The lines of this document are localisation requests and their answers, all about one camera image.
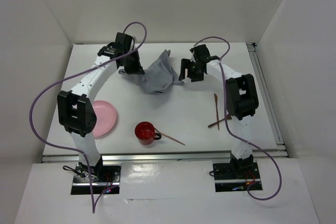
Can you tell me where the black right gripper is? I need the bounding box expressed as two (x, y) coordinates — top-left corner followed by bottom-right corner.
(179, 58), (204, 82)

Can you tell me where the grey cloth placemat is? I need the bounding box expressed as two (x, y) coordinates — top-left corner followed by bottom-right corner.
(122, 49), (184, 94)

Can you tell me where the red enamel mug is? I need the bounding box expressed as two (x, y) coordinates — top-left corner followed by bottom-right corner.
(134, 122), (162, 145)

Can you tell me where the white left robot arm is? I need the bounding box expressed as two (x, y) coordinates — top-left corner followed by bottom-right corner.
(57, 33), (144, 182)

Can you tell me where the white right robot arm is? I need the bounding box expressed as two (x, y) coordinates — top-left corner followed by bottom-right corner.
(179, 44), (259, 178)

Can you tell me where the pink plate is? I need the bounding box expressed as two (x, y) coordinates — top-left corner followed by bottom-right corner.
(93, 100), (117, 138)

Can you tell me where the copper spoon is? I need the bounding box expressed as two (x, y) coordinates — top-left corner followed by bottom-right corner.
(207, 114), (232, 128)

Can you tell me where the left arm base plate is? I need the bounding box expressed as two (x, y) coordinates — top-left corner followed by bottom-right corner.
(70, 164), (121, 195)

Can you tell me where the aluminium right side rail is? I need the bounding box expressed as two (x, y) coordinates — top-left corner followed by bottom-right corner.
(246, 42), (287, 152)

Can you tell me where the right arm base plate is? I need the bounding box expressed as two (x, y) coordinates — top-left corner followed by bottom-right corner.
(209, 162), (263, 193)

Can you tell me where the aluminium front table rail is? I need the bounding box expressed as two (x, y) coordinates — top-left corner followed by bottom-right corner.
(41, 149), (289, 164)

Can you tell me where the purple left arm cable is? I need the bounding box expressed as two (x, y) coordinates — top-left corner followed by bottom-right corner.
(29, 21), (148, 214)

